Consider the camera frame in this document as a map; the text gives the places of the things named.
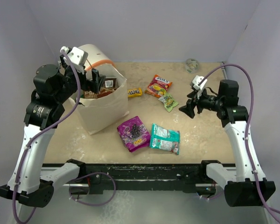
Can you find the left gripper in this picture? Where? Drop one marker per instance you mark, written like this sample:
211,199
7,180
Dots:
93,85

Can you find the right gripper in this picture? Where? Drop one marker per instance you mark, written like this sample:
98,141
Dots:
189,108

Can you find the brown chips bag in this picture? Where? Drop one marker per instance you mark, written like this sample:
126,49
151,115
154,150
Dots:
107,88

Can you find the small green himalaya sachet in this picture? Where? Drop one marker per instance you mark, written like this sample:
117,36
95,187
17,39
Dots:
168,101

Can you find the orange fox's fruits candy bag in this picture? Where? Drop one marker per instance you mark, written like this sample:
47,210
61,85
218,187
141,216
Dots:
158,86

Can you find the brown paper bag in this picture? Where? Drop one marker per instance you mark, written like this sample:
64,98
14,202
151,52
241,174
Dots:
97,114

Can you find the yellow m&m's packet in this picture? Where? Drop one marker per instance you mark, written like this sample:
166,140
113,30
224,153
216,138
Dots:
136,92

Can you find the teal fox's mint bag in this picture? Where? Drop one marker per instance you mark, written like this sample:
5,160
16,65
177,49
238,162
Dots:
165,139

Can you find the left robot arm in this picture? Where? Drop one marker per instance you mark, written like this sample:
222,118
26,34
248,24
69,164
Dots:
52,88

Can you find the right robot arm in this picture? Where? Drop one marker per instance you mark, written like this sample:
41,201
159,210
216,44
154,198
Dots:
248,186

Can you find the purple candy bag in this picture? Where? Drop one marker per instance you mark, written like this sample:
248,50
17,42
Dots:
134,134

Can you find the white orange cylinder container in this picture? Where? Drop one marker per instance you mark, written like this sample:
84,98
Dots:
95,57

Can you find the tape roll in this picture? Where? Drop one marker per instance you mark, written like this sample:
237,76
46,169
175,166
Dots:
192,66

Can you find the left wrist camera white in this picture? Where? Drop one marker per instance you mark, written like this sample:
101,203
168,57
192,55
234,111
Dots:
74,55

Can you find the black aluminium base frame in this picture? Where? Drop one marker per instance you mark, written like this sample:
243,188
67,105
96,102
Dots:
138,173

